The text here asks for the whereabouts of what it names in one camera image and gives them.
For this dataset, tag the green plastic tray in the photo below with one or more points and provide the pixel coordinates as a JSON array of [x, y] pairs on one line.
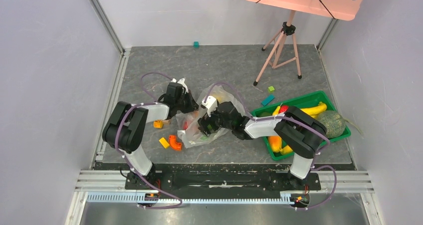
[[304, 101]]

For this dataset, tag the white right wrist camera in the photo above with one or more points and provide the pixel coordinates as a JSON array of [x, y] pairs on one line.
[[210, 103]]

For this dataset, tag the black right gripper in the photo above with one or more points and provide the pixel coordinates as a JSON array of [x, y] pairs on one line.
[[207, 122]]

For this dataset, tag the single yellow banana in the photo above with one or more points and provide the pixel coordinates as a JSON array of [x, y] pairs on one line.
[[276, 111]]

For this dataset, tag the teal long toy block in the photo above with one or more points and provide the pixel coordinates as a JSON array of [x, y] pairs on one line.
[[267, 100]]

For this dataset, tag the yellow banana bunch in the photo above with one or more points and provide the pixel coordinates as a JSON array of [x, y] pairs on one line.
[[316, 110]]

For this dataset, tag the clear plastic bag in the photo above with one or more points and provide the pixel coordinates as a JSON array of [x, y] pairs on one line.
[[192, 136]]

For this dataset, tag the yellow flat toy block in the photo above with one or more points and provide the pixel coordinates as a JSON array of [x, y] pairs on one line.
[[164, 143]]

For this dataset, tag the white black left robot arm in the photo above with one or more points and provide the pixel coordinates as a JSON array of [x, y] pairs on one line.
[[125, 127]]

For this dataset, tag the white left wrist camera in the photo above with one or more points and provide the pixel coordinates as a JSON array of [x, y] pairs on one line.
[[182, 83]]

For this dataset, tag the red strawberry fruit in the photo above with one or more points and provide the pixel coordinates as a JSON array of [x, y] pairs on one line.
[[283, 109]]

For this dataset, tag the lime green small cube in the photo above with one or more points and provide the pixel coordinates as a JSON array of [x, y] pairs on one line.
[[270, 89]]

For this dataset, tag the orange curved toy piece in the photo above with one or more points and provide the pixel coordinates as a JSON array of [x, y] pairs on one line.
[[175, 145]]

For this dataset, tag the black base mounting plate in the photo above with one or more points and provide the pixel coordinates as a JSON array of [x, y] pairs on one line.
[[174, 177]]

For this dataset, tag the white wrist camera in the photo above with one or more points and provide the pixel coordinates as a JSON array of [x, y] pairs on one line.
[[182, 83], [210, 103]]

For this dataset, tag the tan wooden cube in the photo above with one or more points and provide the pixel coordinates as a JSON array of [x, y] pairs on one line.
[[166, 121]]

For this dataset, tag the pink music stand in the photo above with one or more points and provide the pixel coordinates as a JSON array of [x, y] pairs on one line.
[[335, 9]]

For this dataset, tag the netted green melon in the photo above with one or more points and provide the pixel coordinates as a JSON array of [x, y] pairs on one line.
[[335, 124]]

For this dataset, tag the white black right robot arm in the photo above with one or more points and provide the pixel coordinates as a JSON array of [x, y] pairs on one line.
[[300, 131]]

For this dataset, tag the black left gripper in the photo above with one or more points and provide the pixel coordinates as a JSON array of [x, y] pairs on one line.
[[193, 105]]

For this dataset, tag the orange fruit in bag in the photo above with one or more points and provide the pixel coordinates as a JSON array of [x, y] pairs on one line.
[[218, 98]]

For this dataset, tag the orange yellow mango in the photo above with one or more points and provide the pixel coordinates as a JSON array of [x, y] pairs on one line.
[[275, 143]]

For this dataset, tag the yellow square toy brick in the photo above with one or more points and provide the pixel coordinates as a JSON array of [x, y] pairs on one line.
[[158, 124]]

